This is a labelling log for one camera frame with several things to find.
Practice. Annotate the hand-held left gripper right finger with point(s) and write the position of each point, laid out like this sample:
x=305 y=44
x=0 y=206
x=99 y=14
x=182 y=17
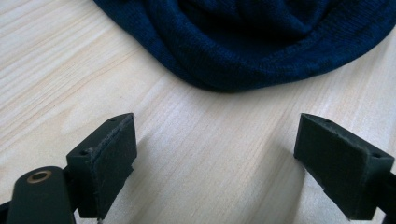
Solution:
x=336 y=161

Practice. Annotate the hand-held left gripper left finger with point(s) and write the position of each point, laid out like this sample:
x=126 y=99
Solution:
x=106 y=165

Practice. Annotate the dark blue knitted garment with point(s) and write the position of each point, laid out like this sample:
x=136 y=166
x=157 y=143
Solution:
x=249 y=40

